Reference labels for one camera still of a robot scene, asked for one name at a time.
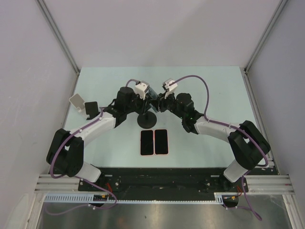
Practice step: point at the grey case phone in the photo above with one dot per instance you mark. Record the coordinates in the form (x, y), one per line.
(153, 99)

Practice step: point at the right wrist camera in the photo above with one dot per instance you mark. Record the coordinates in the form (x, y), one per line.
(169, 86)

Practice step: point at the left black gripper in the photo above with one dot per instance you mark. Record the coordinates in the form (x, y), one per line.
(144, 106)

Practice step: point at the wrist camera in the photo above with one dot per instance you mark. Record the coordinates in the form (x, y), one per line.
(169, 86)
(141, 89)

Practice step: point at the pink case phone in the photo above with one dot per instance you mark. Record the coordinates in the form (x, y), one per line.
(161, 142)
(146, 143)

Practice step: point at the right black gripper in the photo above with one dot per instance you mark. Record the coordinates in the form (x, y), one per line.
(161, 101)

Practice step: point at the black round-base phone stand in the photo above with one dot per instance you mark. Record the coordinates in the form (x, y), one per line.
(147, 121)

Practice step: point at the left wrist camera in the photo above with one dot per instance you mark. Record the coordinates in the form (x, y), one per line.
(141, 89)

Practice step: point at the white phone stand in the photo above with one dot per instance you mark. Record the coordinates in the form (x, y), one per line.
(78, 103)

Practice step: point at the black square-base phone stand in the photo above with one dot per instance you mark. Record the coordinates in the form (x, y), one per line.
(91, 109)

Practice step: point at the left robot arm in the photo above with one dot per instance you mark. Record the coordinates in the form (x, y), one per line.
(66, 153)

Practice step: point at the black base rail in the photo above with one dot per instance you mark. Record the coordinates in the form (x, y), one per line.
(168, 183)

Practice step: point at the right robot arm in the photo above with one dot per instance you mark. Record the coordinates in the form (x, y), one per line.
(248, 145)

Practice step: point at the white cable duct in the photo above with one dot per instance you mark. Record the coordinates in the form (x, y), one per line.
(97, 199)

